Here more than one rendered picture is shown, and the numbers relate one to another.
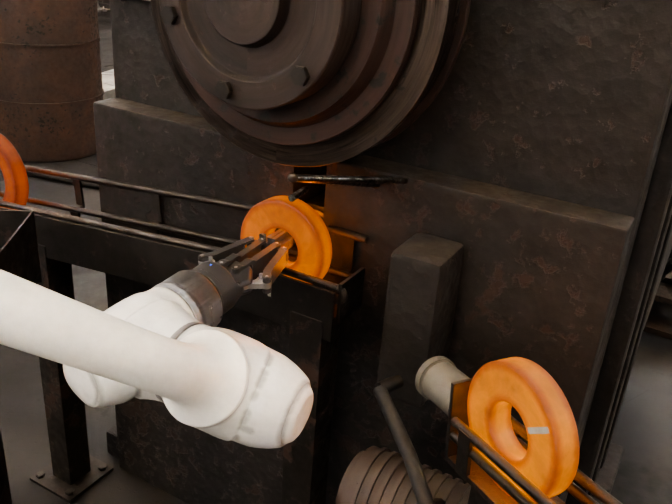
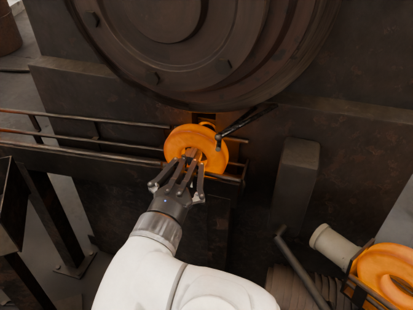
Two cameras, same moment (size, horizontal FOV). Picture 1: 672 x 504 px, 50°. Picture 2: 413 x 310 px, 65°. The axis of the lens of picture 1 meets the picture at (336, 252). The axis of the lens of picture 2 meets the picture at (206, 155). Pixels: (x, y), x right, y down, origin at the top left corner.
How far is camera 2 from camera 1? 0.49 m
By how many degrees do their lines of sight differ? 19
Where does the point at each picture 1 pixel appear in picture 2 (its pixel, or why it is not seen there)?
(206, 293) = (172, 229)
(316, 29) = (238, 27)
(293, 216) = (202, 140)
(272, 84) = (196, 72)
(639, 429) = not seen: hidden behind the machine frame
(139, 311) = (137, 274)
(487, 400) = (379, 270)
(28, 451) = (45, 253)
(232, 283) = (182, 209)
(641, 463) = not seen: hidden behind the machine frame
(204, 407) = not seen: outside the picture
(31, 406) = (37, 224)
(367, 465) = (279, 285)
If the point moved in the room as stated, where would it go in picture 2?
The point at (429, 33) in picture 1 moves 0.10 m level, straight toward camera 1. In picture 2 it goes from (324, 14) to (354, 41)
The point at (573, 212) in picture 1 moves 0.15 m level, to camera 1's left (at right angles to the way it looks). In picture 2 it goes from (397, 117) to (329, 126)
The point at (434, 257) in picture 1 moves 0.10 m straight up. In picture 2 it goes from (311, 162) to (322, 122)
